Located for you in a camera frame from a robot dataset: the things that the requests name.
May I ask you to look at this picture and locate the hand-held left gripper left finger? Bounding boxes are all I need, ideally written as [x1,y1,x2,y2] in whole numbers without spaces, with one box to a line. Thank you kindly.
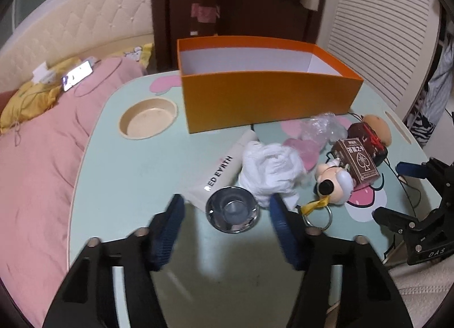
[43,193,186,328]

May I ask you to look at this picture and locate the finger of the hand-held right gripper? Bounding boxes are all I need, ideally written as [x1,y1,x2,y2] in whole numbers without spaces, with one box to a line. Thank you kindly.
[372,206,431,241]
[396,157,454,206]

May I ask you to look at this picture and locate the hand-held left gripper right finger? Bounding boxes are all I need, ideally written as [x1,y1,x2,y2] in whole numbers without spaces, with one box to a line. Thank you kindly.
[268,194,414,328]

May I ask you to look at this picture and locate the small silver metal cup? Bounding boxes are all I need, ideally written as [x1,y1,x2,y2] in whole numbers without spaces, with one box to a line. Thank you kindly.
[206,187,259,234]

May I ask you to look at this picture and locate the orange cardboard box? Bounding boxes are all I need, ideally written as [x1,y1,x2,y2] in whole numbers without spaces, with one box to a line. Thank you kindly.
[176,37,364,134]

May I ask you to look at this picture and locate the light green cartoon desktop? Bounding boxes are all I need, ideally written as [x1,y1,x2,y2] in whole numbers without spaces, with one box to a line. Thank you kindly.
[67,70,432,328]

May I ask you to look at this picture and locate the zebra print cloth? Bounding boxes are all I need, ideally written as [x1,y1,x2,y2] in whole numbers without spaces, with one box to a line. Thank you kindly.
[406,97,442,148]

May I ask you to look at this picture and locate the brown round-headed toy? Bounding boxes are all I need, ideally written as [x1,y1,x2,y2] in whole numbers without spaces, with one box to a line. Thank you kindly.
[347,114,393,168]

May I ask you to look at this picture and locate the brown playing card box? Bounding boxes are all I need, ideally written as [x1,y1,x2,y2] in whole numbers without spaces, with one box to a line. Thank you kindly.
[333,138,381,182]

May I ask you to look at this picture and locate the beige textured cushion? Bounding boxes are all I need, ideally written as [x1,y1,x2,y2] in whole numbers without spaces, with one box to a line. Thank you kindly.
[388,259,454,328]

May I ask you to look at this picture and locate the crumpled white cloth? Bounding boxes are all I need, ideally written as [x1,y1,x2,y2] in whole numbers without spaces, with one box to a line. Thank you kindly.
[238,141,308,209]

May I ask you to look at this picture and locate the white cosmetic tube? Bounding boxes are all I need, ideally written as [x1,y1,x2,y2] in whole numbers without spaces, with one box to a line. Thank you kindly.
[182,130,257,210]

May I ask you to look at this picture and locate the crumpled clear plastic wrap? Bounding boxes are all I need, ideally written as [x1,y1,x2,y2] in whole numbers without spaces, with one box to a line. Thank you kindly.
[301,113,348,145]

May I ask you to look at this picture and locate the grey hanging garment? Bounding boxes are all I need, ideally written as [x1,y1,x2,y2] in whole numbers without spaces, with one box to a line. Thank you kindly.
[425,34,454,127]

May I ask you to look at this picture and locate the pink blanket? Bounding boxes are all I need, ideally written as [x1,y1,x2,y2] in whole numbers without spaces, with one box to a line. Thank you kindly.
[0,58,147,288]

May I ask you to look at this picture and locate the white louvred panel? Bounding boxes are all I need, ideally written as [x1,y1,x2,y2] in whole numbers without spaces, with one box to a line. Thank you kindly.
[319,0,445,120]

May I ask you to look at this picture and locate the smartphone with lit screen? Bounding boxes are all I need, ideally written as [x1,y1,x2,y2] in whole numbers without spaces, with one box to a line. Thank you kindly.
[61,60,95,92]

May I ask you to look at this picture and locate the yellow blanket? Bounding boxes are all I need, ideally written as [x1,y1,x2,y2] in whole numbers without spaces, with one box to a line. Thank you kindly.
[0,43,155,134]

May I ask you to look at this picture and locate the white charger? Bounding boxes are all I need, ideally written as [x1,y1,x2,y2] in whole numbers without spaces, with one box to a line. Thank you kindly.
[33,62,59,85]

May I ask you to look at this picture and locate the dark brown door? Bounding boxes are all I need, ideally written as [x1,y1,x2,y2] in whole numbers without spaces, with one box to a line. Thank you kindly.
[152,0,320,74]

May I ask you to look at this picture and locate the cream tufted headboard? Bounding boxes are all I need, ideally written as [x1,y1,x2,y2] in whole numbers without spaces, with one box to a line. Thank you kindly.
[0,0,155,94]

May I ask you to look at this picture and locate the thin black cable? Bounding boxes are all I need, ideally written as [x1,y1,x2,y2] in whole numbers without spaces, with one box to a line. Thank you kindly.
[381,159,423,219]

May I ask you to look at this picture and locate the cartoon figure keychain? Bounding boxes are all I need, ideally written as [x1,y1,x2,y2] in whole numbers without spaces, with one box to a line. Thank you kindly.
[301,159,356,234]

